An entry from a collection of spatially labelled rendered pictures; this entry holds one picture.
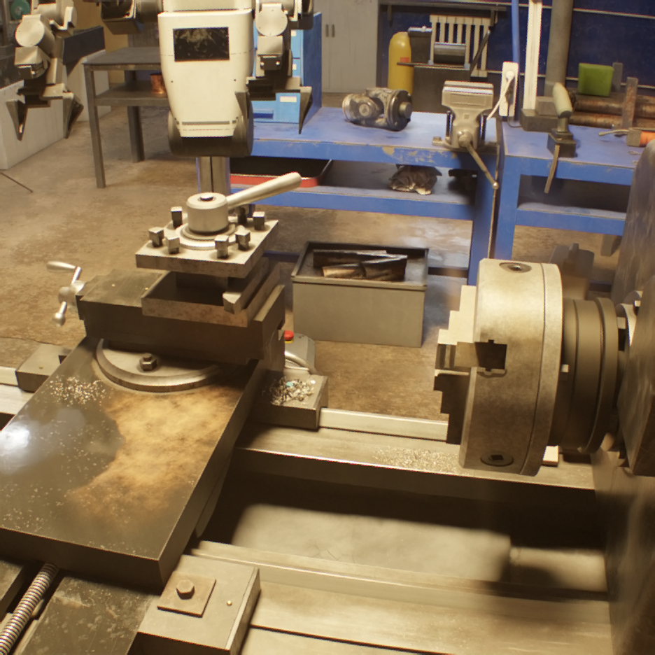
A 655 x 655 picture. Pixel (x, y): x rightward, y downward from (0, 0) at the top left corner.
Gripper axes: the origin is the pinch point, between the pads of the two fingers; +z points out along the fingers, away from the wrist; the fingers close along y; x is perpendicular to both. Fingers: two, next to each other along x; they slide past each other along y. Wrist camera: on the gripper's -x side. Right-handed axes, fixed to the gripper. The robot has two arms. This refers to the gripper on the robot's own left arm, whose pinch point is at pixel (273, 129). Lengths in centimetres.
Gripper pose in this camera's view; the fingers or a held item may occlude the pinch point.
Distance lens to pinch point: 141.7
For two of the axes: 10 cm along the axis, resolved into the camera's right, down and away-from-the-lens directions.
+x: 0.2, -0.1, 10.0
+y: 10.0, 0.2, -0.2
